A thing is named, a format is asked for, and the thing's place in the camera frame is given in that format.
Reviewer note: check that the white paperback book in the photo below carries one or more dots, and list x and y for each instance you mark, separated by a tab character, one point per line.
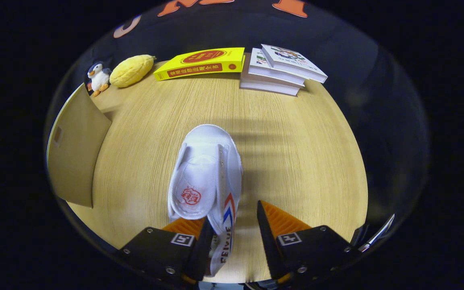
268	70

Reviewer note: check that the yellow round plush cushion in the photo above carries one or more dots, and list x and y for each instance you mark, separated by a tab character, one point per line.
131	71

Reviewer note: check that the brown cover book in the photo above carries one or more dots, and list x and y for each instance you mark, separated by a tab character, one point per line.
264	85

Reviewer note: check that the white floral cover book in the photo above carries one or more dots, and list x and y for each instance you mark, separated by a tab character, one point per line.
292	60

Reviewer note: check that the yellow book with red circle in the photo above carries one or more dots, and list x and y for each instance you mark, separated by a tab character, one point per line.
204	60

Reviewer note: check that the penguin plush toy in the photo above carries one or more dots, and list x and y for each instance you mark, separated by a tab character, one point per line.
100	78

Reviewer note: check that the white canvas shoe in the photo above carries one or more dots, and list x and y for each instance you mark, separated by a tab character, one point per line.
204	169

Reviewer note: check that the black backdrop cloth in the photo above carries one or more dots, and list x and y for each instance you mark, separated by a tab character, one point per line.
336	36

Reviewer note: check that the beige fabric storage box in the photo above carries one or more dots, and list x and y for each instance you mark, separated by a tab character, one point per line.
75	153

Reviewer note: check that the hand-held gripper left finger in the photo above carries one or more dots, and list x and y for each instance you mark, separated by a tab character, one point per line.
197	257

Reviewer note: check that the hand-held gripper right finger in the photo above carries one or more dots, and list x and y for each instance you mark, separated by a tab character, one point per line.
270	241

